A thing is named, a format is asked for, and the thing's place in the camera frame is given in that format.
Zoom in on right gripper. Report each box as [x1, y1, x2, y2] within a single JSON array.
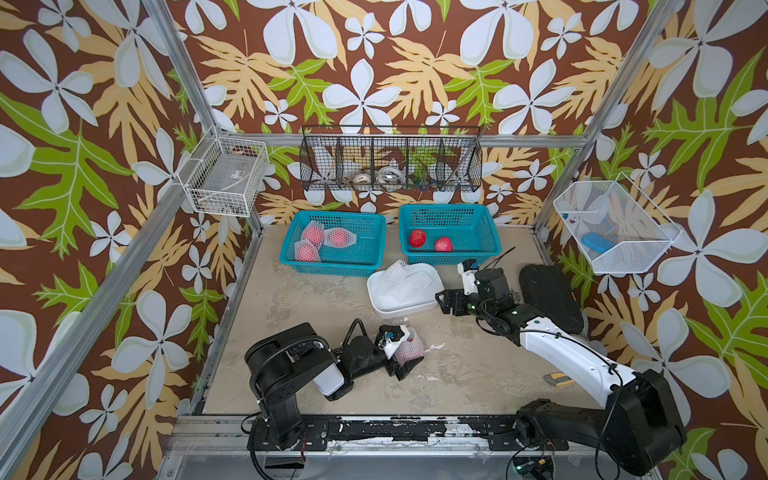
[[433, 287, 496, 324]]

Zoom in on white foam net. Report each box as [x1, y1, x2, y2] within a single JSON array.
[[396, 271, 432, 304], [376, 260, 409, 296]]

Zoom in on red apple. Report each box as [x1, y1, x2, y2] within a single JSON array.
[[434, 237, 454, 253], [408, 229, 427, 249]]

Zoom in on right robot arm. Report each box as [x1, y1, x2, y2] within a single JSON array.
[[435, 260, 687, 476]]

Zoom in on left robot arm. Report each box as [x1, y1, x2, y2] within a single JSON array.
[[244, 318, 425, 450]]

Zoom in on white plastic tub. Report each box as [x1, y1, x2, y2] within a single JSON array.
[[366, 263, 444, 319]]

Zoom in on right teal plastic basket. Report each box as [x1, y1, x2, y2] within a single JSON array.
[[398, 204, 502, 265]]

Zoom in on teal plastic basket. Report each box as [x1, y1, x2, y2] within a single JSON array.
[[280, 211, 386, 277], [398, 204, 502, 265]]

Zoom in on left teal plastic basket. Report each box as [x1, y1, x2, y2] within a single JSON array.
[[280, 211, 386, 277]]

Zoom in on black case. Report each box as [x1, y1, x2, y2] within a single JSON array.
[[519, 264, 584, 335]]

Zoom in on yellow utility knife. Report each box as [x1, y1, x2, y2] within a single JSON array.
[[543, 372, 574, 387]]

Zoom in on blue object in basket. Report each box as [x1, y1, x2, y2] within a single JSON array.
[[582, 232, 615, 255]]

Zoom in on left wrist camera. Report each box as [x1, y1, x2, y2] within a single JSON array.
[[376, 325, 410, 359]]

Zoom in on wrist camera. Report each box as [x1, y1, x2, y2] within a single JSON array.
[[457, 259, 479, 295], [376, 325, 410, 359]]

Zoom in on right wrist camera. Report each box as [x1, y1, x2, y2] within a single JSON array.
[[457, 259, 479, 295]]

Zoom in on silver object in wire basket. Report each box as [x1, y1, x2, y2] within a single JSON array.
[[377, 166, 406, 186]]

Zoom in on tape roll in wire basket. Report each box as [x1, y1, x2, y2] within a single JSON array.
[[350, 171, 371, 187]]

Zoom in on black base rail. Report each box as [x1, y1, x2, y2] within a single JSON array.
[[240, 413, 568, 453]]

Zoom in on black wire wall basket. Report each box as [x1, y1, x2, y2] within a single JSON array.
[[297, 125, 484, 192]]

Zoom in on white wire basket right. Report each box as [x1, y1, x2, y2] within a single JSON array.
[[554, 174, 682, 275]]

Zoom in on white wire basket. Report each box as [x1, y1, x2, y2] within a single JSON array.
[[554, 174, 682, 275], [178, 129, 270, 218]]

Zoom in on white wire basket left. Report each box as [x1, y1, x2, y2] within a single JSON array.
[[178, 129, 270, 218]]

